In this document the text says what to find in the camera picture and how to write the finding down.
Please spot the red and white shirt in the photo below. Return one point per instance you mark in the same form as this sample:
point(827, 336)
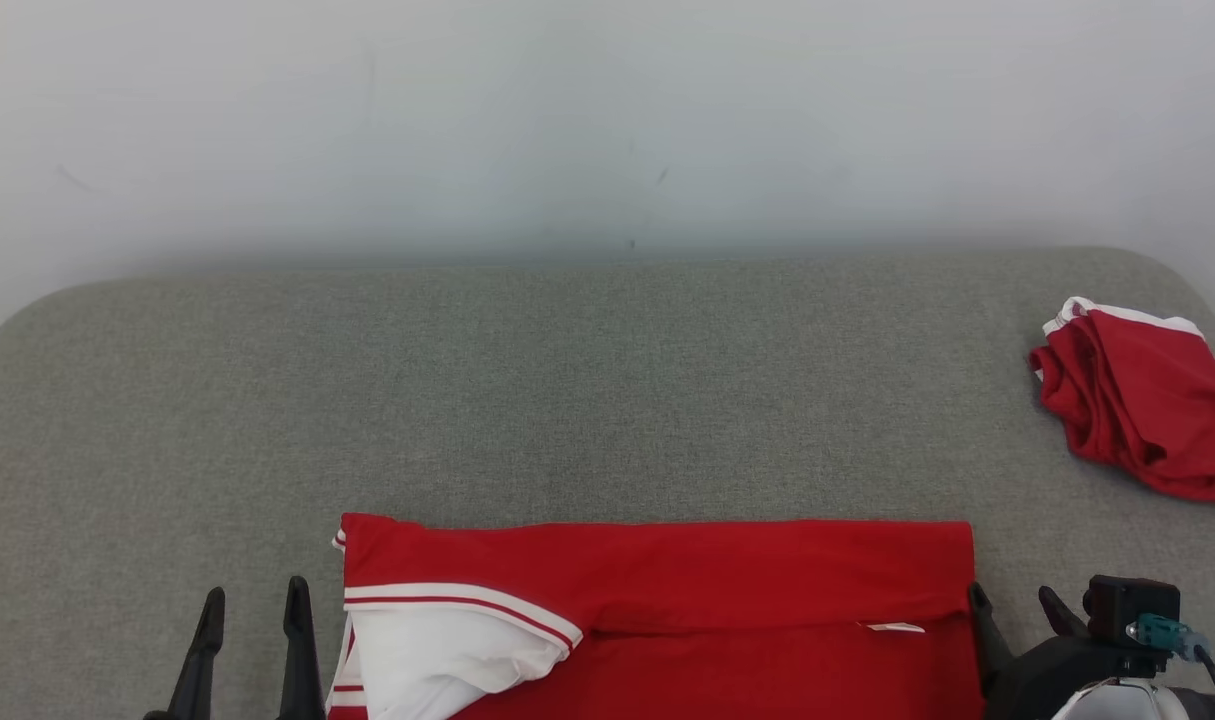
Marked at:
point(717, 570)

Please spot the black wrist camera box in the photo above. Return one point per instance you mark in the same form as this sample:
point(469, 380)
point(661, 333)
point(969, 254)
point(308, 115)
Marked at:
point(1117, 600)

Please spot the red shorts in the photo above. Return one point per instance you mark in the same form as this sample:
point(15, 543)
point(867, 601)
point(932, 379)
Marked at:
point(1147, 400)

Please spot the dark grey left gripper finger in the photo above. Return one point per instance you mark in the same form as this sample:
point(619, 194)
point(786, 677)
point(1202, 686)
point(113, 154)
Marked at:
point(300, 660)
point(199, 670)

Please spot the grey fabric sofa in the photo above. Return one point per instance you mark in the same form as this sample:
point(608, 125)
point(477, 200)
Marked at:
point(567, 400)

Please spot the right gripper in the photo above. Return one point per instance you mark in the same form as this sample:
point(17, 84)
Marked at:
point(1057, 680)

